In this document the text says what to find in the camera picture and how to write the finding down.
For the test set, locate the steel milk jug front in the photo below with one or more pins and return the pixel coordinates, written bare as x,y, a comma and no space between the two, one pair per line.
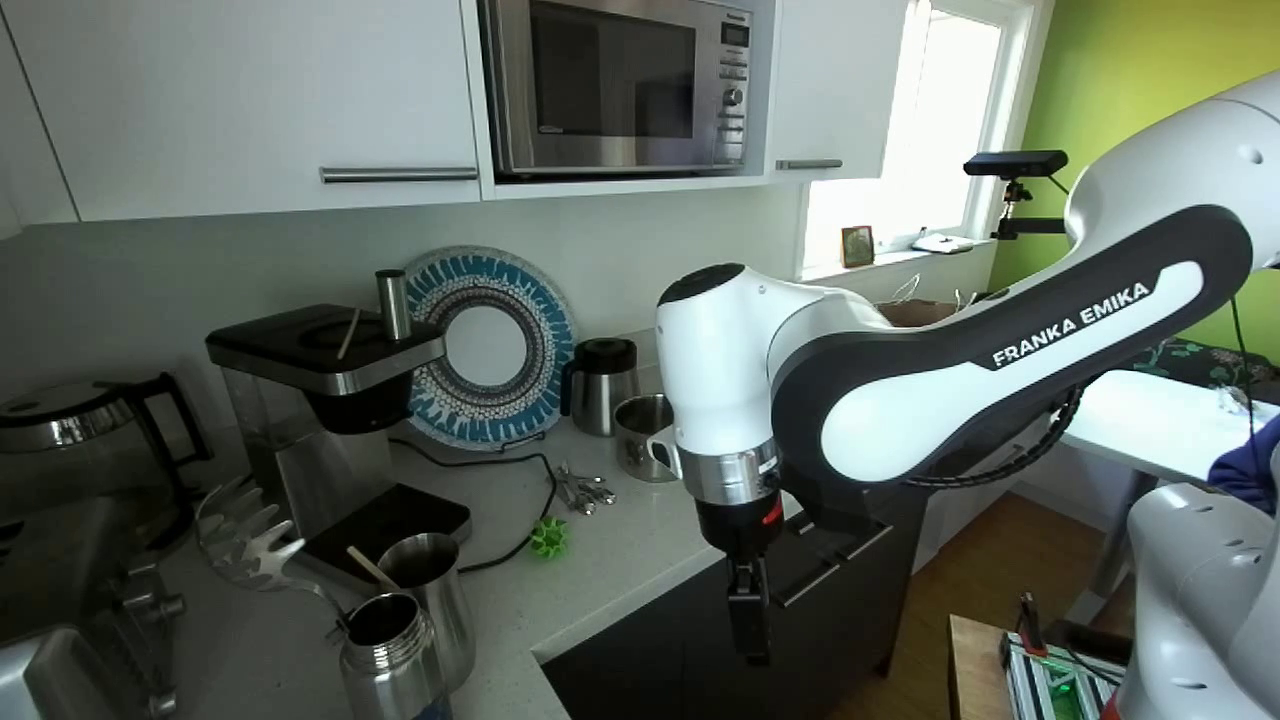
386,661

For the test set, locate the small picture frame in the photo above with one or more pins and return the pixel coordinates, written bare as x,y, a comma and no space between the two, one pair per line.
858,246

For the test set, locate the small steel pot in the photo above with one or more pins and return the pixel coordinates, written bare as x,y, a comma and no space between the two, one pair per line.
644,438

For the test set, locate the steel milk jug rear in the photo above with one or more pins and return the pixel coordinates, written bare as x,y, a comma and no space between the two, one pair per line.
426,564

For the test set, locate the green spiky toy object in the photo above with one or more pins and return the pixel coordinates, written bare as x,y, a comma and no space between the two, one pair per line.
549,536

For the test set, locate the black camera on stand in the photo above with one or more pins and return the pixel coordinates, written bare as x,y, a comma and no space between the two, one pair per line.
1018,171

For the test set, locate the metal keys bunch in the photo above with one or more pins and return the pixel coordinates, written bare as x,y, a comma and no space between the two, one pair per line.
581,490

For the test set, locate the white upper cabinet door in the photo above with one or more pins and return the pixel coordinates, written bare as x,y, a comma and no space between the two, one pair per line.
249,106

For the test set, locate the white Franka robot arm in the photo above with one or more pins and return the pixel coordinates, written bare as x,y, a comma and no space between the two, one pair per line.
804,398

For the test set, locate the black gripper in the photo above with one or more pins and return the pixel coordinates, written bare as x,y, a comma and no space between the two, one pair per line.
744,534

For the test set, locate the dark lower cabinet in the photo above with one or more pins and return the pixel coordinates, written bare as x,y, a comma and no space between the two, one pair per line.
790,644

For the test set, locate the steel milk jug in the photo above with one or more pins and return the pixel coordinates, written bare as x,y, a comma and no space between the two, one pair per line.
386,661
426,564

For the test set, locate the blue white decorative plate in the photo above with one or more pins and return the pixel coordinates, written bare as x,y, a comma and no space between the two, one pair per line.
506,343

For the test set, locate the black electric kettle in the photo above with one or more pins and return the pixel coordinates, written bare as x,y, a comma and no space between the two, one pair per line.
100,438

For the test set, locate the black steel coffee machine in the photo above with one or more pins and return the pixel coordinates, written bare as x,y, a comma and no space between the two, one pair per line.
314,392

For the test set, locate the clear glass bowl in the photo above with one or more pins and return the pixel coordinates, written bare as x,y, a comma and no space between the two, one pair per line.
246,536

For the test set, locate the built-in steel microwave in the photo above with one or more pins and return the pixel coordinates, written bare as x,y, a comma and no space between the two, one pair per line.
617,85

